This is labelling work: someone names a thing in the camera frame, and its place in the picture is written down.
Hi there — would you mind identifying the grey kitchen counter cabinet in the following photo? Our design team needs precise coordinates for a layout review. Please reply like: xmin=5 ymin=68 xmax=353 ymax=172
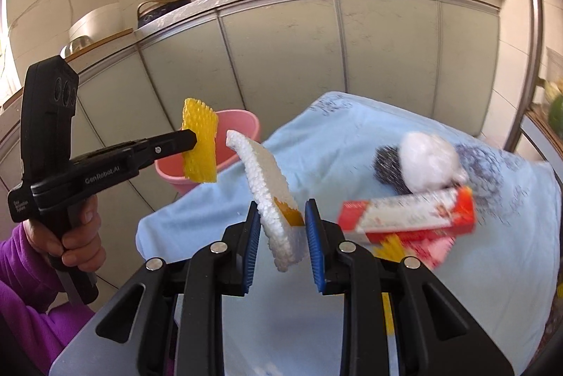
xmin=0 ymin=0 xmax=504 ymax=315

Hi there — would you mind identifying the person's left hand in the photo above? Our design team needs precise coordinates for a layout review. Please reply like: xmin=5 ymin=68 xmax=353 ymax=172
xmin=24 ymin=197 xmax=107 ymax=273

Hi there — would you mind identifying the steel bowl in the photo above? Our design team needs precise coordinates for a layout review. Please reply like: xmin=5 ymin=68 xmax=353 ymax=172
xmin=61 ymin=35 xmax=95 ymax=59

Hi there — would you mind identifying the metal shelf rack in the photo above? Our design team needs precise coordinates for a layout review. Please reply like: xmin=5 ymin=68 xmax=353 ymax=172
xmin=504 ymin=0 xmax=563 ymax=166

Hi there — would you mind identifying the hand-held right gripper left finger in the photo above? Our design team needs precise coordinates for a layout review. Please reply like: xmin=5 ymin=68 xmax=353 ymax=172
xmin=94 ymin=200 xmax=262 ymax=376

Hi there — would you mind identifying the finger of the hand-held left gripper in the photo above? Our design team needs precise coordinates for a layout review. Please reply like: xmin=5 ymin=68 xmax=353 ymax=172
xmin=125 ymin=129 xmax=197 ymax=172

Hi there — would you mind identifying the green bell pepper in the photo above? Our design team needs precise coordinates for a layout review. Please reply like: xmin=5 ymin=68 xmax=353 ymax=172
xmin=548 ymin=95 xmax=563 ymax=130

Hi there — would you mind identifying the person's left forearm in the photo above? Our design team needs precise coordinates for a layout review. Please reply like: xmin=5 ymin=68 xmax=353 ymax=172
xmin=0 ymin=222 xmax=95 ymax=374

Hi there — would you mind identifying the light blue floral cloth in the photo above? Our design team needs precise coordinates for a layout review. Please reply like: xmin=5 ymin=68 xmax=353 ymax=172
xmin=135 ymin=91 xmax=563 ymax=376

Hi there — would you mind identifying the long white and red box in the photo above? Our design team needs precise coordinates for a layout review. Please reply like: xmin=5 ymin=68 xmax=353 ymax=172
xmin=338 ymin=186 xmax=478 ymax=246

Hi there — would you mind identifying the red plastic wrapper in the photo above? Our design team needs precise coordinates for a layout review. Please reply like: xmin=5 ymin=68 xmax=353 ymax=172
xmin=398 ymin=233 xmax=457 ymax=270

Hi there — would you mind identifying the steel wool scrubber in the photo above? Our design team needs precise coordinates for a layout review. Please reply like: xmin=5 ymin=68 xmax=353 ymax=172
xmin=373 ymin=144 xmax=414 ymax=194

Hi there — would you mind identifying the balled white plastic bag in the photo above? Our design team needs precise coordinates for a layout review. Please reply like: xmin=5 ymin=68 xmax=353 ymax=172
xmin=398 ymin=131 xmax=469 ymax=194

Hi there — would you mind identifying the dark pot with curved handle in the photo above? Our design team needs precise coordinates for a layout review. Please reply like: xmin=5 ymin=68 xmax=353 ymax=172
xmin=136 ymin=0 xmax=192 ymax=29

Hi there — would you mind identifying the pink plastic bucket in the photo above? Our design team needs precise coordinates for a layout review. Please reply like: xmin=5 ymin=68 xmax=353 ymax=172
xmin=155 ymin=109 xmax=261 ymax=196

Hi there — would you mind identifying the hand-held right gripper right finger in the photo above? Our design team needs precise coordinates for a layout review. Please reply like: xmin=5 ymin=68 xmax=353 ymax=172
xmin=304 ymin=198 xmax=515 ymax=376

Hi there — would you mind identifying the white foam piece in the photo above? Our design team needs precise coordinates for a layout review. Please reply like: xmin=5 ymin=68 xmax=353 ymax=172
xmin=226 ymin=130 xmax=309 ymax=273

